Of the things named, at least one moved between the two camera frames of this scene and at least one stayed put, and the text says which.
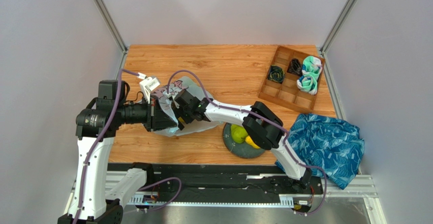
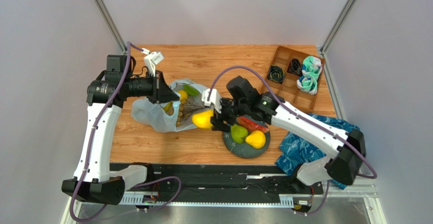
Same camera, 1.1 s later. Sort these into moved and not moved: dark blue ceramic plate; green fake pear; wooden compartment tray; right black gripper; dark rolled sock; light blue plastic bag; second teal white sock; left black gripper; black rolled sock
Moved: light blue plastic bag; left black gripper; right black gripper
Not moved: green fake pear; black rolled sock; dark blue ceramic plate; second teal white sock; dark rolled sock; wooden compartment tray
